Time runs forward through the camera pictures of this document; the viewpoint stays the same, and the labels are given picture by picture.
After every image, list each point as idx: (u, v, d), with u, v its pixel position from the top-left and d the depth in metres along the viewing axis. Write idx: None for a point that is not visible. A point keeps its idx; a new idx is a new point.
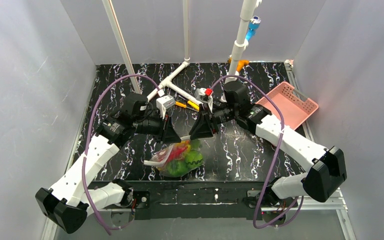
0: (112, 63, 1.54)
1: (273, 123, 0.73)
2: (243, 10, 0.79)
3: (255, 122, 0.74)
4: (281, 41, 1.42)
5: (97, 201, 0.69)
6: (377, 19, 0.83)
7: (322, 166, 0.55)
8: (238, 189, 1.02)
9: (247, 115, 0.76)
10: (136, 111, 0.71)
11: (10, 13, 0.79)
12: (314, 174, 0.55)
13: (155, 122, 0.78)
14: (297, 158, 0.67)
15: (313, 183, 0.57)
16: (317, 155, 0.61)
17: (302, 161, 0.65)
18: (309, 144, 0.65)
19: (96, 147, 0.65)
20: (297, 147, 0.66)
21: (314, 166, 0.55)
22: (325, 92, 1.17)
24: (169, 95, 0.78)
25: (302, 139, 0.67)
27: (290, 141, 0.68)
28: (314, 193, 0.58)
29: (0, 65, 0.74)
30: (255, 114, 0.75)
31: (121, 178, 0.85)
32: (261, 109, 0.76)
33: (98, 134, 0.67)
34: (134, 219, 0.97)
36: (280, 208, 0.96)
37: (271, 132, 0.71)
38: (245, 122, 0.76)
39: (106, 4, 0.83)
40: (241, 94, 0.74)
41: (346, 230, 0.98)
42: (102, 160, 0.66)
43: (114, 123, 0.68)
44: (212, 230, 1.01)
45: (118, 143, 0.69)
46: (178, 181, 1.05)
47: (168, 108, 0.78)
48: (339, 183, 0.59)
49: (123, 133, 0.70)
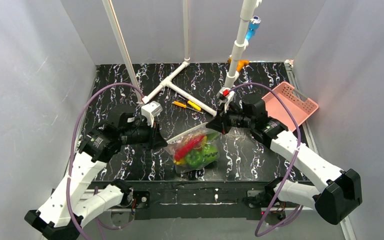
0: (112, 63, 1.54)
1: (289, 139, 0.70)
2: (243, 10, 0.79)
3: (268, 135, 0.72)
4: (281, 41, 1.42)
5: (93, 210, 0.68)
6: (378, 19, 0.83)
7: (336, 189, 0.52)
8: (238, 189, 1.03)
9: (263, 128, 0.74)
10: (122, 122, 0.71)
11: (10, 13, 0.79)
12: (328, 195, 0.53)
13: (143, 130, 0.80)
14: (311, 177, 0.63)
15: (326, 203, 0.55)
16: (332, 176, 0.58)
17: (315, 180, 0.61)
18: (325, 164, 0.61)
19: (80, 166, 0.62)
20: (311, 166, 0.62)
21: (328, 187, 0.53)
22: (325, 93, 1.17)
24: (156, 102, 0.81)
25: (319, 159, 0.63)
27: (305, 159, 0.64)
28: (326, 214, 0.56)
29: (0, 65, 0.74)
30: (270, 128, 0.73)
31: (120, 179, 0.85)
32: (278, 124, 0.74)
33: (81, 151, 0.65)
34: (134, 219, 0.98)
36: (280, 208, 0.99)
37: (285, 148, 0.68)
38: (260, 135, 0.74)
39: (106, 4, 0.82)
40: (260, 108, 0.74)
41: (346, 230, 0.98)
42: (88, 178, 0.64)
43: (98, 138, 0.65)
44: (212, 230, 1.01)
45: (103, 159, 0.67)
46: (178, 181, 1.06)
47: (156, 115, 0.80)
48: (353, 207, 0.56)
49: (108, 146, 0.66)
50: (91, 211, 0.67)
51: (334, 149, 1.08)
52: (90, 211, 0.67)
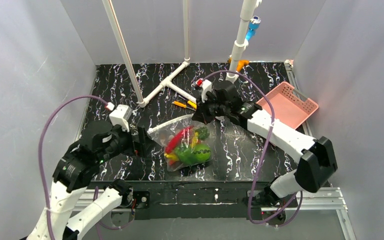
0: (112, 63, 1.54)
1: (263, 117, 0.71)
2: (243, 10, 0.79)
3: (245, 117, 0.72)
4: (281, 41, 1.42)
5: (90, 221, 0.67)
6: (377, 20, 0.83)
7: (310, 156, 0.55)
8: (238, 189, 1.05)
9: (238, 110, 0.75)
10: (99, 143, 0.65)
11: (10, 13, 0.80)
12: (303, 164, 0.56)
13: (123, 139, 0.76)
14: (288, 150, 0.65)
15: (303, 171, 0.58)
16: (306, 145, 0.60)
17: (292, 152, 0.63)
18: (299, 135, 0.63)
19: (57, 196, 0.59)
20: (287, 139, 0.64)
21: (302, 155, 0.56)
22: (325, 93, 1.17)
24: (121, 104, 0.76)
25: (293, 132, 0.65)
27: (280, 134, 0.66)
28: (306, 183, 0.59)
29: None
30: (245, 110, 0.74)
31: (120, 179, 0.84)
32: (252, 105, 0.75)
33: (56, 181, 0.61)
34: (134, 219, 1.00)
36: (280, 208, 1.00)
37: (261, 126, 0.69)
38: (236, 117, 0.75)
39: (106, 4, 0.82)
40: (231, 92, 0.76)
41: (346, 230, 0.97)
42: (69, 205, 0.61)
43: (70, 166, 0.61)
44: (212, 230, 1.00)
45: (80, 185, 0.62)
46: (178, 181, 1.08)
47: (127, 117, 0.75)
48: (330, 173, 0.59)
49: (84, 173, 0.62)
50: (88, 223, 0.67)
51: (335, 149, 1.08)
52: (86, 223, 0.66)
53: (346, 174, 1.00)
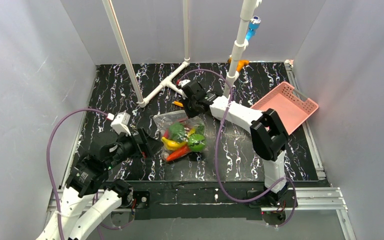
0: (112, 63, 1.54)
1: (223, 101, 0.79)
2: (243, 10, 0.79)
3: (207, 104, 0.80)
4: (281, 41, 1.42)
5: (90, 228, 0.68)
6: (378, 20, 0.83)
7: (258, 125, 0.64)
8: (238, 189, 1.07)
9: (203, 100, 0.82)
10: (105, 154, 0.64)
11: (10, 14, 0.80)
12: (254, 132, 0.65)
13: (128, 144, 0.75)
14: (243, 124, 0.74)
15: (256, 140, 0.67)
16: (256, 117, 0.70)
17: (246, 126, 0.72)
18: (250, 111, 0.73)
19: (69, 201, 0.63)
20: (241, 115, 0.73)
21: (252, 125, 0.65)
22: (325, 93, 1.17)
24: (122, 112, 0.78)
25: (245, 109, 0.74)
27: (235, 112, 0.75)
28: (260, 149, 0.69)
29: (0, 65, 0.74)
30: (209, 98, 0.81)
31: (120, 180, 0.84)
32: (214, 94, 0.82)
33: (69, 186, 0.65)
34: (134, 219, 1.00)
36: (280, 208, 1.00)
37: (220, 108, 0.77)
38: (202, 107, 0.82)
39: (106, 4, 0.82)
40: (193, 86, 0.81)
41: (346, 230, 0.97)
42: (77, 211, 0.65)
43: (83, 172, 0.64)
44: (212, 230, 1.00)
45: (91, 189, 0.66)
46: (178, 181, 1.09)
47: (126, 122, 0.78)
48: (280, 139, 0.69)
49: (95, 179, 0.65)
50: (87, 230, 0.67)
51: (335, 149, 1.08)
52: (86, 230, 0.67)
53: (346, 174, 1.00)
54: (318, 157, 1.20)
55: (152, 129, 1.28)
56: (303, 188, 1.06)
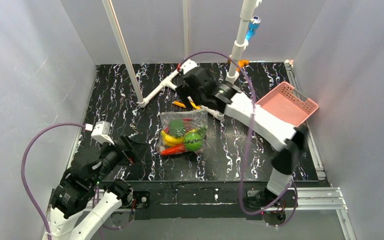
0: (112, 63, 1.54)
1: (244, 102, 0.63)
2: (243, 10, 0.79)
3: (221, 100, 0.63)
4: (281, 41, 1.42)
5: (88, 235, 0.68)
6: (378, 19, 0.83)
7: (293, 146, 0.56)
8: (238, 189, 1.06)
9: (214, 93, 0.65)
10: (88, 172, 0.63)
11: (10, 13, 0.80)
12: (285, 154, 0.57)
13: (111, 154, 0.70)
14: (267, 136, 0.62)
15: (282, 158, 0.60)
16: (288, 135, 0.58)
17: (271, 139, 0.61)
18: (280, 123, 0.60)
19: (56, 221, 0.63)
20: (269, 127, 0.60)
21: (286, 146, 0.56)
22: (325, 92, 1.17)
24: (100, 121, 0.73)
25: (275, 119, 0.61)
27: (262, 121, 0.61)
28: (282, 166, 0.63)
29: (0, 64, 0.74)
30: (223, 92, 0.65)
31: (118, 181, 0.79)
32: (229, 88, 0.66)
33: (55, 206, 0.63)
34: (134, 219, 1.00)
36: (280, 208, 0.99)
37: (242, 112, 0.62)
38: (214, 102, 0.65)
39: (106, 4, 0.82)
40: (200, 75, 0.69)
41: (346, 230, 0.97)
42: (69, 226, 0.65)
43: (66, 193, 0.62)
44: (212, 230, 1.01)
45: (77, 208, 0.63)
46: (178, 181, 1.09)
47: (108, 132, 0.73)
48: None
49: (80, 199, 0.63)
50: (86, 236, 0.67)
51: (335, 149, 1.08)
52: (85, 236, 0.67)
53: (346, 174, 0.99)
54: (318, 157, 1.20)
55: (152, 129, 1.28)
56: (304, 188, 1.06)
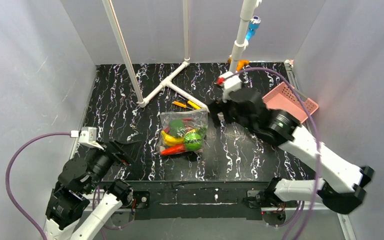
0: (112, 63, 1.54)
1: (306, 138, 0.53)
2: (243, 10, 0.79)
3: (281, 134, 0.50)
4: (281, 41, 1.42)
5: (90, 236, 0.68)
6: (378, 19, 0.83)
7: (363, 193, 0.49)
8: (238, 189, 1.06)
9: (272, 124, 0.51)
10: (77, 185, 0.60)
11: (10, 14, 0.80)
12: (353, 201, 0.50)
13: (103, 159, 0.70)
14: (327, 176, 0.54)
15: (345, 202, 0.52)
16: (356, 180, 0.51)
17: (333, 181, 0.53)
18: (346, 165, 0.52)
19: (52, 232, 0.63)
20: (334, 169, 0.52)
21: (356, 193, 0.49)
22: (325, 93, 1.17)
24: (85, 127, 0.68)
25: (339, 160, 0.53)
27: (326, 162, 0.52)
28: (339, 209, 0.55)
29: (0, 65, 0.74)
30: (283, 125, 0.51)
31: (117, 182, 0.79)
32: (289, 119, 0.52)
33: (50, 218, 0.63)
34: (134, 219, 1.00)
36: (280, 208, 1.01)
37: (306, 150, 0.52)
38: (271, 134, 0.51)
39: (106, 4, 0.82)
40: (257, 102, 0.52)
41: (346, 230, 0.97)
42: (67, 234, 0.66)
43: (59, 205, 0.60)
44: (212, 230, 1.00)
45: (72, 219, 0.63)
46: (178, 181, 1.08)
47: (95, 137, 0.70)
48: None
49: (74, 210, 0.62)
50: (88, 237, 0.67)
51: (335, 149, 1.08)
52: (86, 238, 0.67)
53: None
54: None
55: (152, 129, 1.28)
56: None
